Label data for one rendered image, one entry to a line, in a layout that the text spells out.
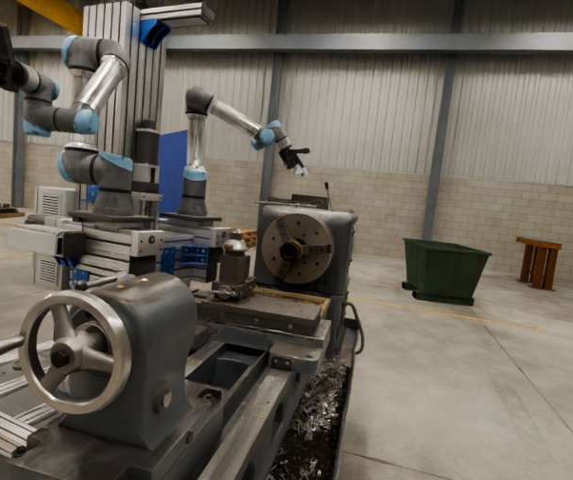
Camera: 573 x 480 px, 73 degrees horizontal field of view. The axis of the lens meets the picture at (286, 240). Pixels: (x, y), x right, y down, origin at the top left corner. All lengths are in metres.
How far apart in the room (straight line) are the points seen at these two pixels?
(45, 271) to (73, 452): 1.56
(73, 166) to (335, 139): 10.64
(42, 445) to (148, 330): 0.21
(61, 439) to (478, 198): 11.52
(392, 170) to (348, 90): 2.66
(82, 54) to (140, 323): 1.32
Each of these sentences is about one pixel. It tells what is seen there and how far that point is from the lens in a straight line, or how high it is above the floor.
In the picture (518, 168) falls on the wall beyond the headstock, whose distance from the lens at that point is 12.15.
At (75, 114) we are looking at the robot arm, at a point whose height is 1.47.
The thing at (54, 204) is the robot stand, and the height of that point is 1.16.
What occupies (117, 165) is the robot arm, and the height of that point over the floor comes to 1.35.
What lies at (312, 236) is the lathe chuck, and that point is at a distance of 1.68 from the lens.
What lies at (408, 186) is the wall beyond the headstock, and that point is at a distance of 11.61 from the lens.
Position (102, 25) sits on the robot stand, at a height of 1.94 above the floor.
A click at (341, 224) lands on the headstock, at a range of 1.81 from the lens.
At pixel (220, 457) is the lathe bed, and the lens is 0.72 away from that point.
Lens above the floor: 1.28
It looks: 6 degrees down
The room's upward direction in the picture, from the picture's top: 6 degrees clockwise
